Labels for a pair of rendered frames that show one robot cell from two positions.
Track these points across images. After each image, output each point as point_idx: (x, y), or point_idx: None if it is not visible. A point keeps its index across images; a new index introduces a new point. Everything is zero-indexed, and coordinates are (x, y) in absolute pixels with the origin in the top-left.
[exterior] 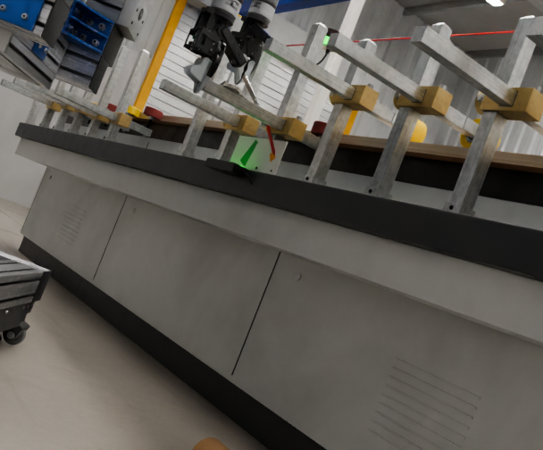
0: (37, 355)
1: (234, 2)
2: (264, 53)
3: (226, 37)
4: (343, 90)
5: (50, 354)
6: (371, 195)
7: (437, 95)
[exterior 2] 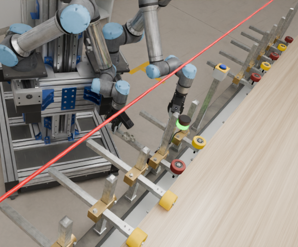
0: (116, 185)
1: (113, 105)
2: (191, 105)
3: (117, 116)
4: (122, 170)
5: (125, 185)
6: (90, 229)
7: (88, 213)
